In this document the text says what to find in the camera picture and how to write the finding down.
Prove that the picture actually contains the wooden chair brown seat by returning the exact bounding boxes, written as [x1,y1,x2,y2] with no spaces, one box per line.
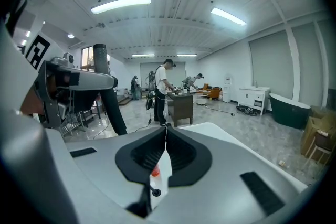
[305,129,333,169]

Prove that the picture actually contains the person's left forearm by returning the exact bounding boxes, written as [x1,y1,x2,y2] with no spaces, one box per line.
[20,85,44,117]

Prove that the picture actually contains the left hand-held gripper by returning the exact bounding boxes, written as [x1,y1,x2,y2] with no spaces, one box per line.
[25,30,119,130]

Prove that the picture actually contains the pile of black cables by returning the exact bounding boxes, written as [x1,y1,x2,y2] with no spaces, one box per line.
[236,105,259,116]

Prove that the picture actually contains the large window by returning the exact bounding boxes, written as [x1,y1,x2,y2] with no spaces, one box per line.
[80,45,96,72]

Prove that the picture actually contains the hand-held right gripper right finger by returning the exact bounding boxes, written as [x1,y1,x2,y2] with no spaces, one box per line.
[146,126,308,224]

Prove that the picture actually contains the dark wooden desk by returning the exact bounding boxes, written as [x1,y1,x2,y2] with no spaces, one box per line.
[166,91,195,128]

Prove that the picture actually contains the person's black top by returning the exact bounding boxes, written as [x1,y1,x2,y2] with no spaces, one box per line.
[0,0,29,35]

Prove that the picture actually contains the white water dispenser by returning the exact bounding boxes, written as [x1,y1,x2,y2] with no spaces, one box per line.
[222,76,233,103]

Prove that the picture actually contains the white bathtub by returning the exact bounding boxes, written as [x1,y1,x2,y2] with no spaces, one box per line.
[149,122,308,209]

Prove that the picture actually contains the white round coffee table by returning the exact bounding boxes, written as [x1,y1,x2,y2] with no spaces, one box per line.
[196,92,209,106]

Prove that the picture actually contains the grey gripper camera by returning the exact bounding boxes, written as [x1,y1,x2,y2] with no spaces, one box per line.
[50,52,76,69]

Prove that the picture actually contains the metal wire rack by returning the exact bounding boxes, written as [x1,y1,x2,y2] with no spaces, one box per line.
[60,109,88,137]

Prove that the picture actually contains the dark green bathtub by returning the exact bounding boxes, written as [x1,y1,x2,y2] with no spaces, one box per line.
[269,92,312,130]

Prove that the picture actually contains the white vanity cabinet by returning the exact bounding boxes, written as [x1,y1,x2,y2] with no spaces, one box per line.
[238,86,271,116]

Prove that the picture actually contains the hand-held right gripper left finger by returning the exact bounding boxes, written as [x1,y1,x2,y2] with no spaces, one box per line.
[56,126,168,224]

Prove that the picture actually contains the orange sofa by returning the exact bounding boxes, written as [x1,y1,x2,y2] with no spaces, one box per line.
[197,83,223,100]

